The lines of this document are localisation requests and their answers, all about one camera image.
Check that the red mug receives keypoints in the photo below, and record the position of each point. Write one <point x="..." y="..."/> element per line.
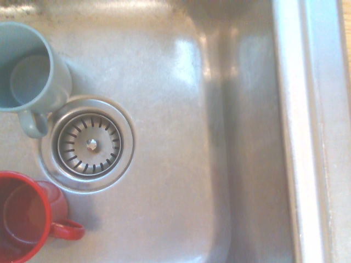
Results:
<point x="24" y="213"/>

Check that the round metal sink strainer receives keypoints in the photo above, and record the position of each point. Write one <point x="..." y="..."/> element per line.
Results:
<point x="90" y="144"/>

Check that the stainless steel sink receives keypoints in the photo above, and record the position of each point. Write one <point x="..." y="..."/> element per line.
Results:
<point x="170" y="137"/>

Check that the grey-blue mug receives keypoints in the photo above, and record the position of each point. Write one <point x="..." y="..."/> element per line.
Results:
<point x="24" y="71"/>

